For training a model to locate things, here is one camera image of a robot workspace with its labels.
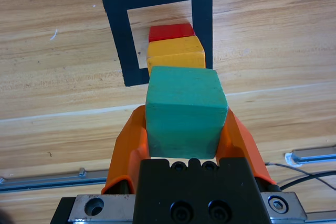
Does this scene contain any thin grey wire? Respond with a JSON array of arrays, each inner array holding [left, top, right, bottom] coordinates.
[[264, 162, 336, 190]]

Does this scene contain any yellow wooden block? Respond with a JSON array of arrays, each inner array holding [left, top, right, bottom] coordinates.
[[146, 36, 206, 69]]

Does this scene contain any red wooden block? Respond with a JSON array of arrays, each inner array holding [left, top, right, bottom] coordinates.
[[148, 23, 196, 43]]

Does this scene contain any black tape square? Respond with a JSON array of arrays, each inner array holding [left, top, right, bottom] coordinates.
[[99, 0, 214, 88]]

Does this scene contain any aluminium rail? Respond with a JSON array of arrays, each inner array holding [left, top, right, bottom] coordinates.
[[285, 145, 336, 166], [0, 167, 110, 194]]

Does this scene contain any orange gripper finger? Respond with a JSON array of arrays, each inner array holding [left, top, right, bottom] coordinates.
[[215, 107, 281, 193], [101, 104, 152, 196]]

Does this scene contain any black cable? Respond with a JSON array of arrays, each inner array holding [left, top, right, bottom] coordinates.
[[278, 170, 336, 191]]

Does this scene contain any green wooden block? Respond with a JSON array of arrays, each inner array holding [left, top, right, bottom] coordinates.
[[145, 66, 228, 161]]

